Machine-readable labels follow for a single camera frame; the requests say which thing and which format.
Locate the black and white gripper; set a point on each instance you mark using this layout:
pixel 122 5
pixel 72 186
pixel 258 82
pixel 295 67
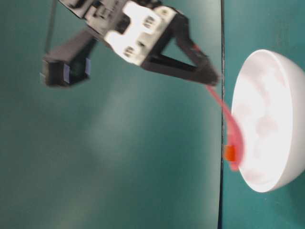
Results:
pixel 139 30

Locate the translucent red plastic spoon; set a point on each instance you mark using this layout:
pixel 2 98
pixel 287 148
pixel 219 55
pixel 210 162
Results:
pixel 233 132

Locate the small red block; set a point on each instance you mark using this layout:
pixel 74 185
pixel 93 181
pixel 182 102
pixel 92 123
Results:
pixel 230 153

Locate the white round bowl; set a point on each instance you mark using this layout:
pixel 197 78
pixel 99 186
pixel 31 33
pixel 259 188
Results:
pixel 269 106

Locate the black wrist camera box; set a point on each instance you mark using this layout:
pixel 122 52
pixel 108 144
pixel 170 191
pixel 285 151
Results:
pixel 69 63

